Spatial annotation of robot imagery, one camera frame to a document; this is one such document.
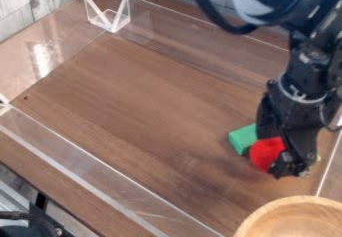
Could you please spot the green rectangular block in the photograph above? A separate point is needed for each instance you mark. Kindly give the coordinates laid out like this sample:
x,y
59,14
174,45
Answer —
x,y
242,138

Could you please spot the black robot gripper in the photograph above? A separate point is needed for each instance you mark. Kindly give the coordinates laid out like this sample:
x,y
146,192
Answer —
x,y
299,105

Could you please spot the black metal bracket with cable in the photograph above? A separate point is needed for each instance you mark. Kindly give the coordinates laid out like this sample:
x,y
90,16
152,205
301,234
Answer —
x,y
23,220

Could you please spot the red plush strawberry toy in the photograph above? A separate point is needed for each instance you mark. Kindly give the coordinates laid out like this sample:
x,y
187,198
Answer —
x,y
265,151

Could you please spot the wooden bowl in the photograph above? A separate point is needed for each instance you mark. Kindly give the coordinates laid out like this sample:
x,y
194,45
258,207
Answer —
x,y
298,216

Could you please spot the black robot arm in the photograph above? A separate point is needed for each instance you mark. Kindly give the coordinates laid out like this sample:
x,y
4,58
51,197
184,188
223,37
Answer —
x,y
313,22

